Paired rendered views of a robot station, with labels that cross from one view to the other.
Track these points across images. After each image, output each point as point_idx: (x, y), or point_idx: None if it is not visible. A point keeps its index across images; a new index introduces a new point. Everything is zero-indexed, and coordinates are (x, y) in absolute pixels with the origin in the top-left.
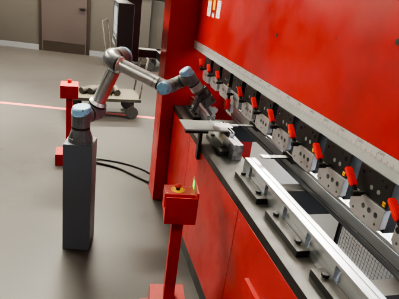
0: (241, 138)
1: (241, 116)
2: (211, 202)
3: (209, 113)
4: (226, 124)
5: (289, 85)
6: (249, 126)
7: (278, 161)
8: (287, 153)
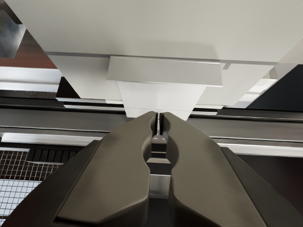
0: (282, 84)
1: (284, 138)
2: None
3: (60, 172)
4: (173, 113)
5: None
6: (152, 140)
7: (38, 102)
8: None
